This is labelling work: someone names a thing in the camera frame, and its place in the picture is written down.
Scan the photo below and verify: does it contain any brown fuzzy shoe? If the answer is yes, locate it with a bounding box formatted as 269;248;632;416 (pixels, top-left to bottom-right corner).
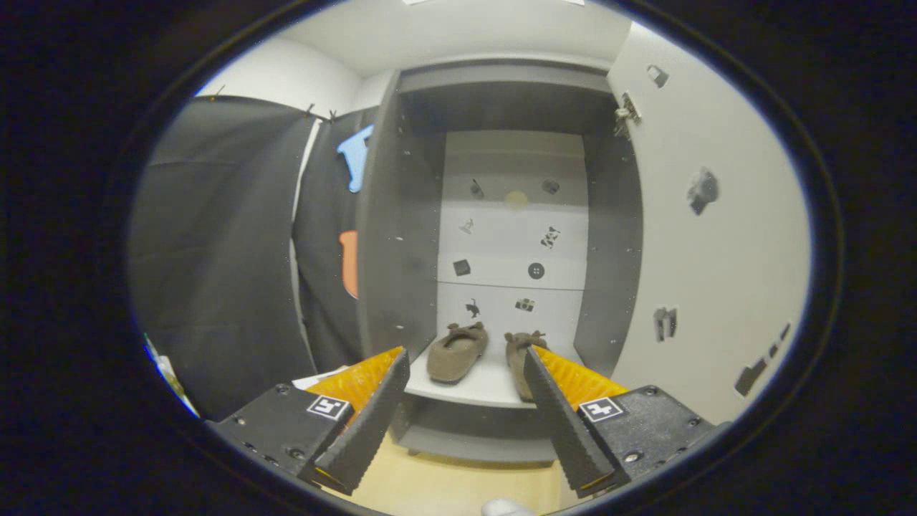
427;322;489;384
504;330;549;403

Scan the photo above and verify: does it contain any black backdrop cloth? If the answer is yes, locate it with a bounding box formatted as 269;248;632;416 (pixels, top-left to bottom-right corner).
129;93;380;422

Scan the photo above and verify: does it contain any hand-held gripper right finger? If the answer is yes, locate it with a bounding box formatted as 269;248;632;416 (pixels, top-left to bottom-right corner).
523;345;731;500

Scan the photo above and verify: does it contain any white book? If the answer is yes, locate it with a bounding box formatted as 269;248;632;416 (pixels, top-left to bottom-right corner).
292;367;348;391

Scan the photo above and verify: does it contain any row of backdrop clips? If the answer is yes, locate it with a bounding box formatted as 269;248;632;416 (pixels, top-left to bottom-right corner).
213;85;337;123

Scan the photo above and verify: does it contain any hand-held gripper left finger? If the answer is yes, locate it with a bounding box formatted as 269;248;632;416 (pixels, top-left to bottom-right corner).
206;347;411;497

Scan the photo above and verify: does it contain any grey shoe cabinet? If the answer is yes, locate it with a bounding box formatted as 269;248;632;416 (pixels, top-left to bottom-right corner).
356;59;645;465

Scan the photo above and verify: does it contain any metal door hinge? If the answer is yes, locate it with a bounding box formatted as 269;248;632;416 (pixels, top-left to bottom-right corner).
614;91;642;138

